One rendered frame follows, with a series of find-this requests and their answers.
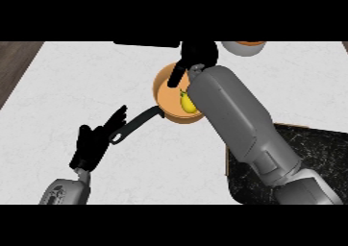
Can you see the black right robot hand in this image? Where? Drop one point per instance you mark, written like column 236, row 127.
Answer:
column 196, row 55

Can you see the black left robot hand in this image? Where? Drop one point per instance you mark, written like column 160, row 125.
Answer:
column 92, row 146

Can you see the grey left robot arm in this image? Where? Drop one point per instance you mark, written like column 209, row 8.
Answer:
column 67, row 189

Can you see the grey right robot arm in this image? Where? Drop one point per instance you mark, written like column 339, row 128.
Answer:
column 256, row 134

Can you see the yellow lemon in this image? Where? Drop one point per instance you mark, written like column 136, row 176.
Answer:
column 188, row 102

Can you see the black marble tray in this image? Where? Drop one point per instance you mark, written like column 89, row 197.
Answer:
column 312, row 160

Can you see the grey bowl with orange inside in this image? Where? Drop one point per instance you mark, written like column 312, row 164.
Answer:
column 243, row 48

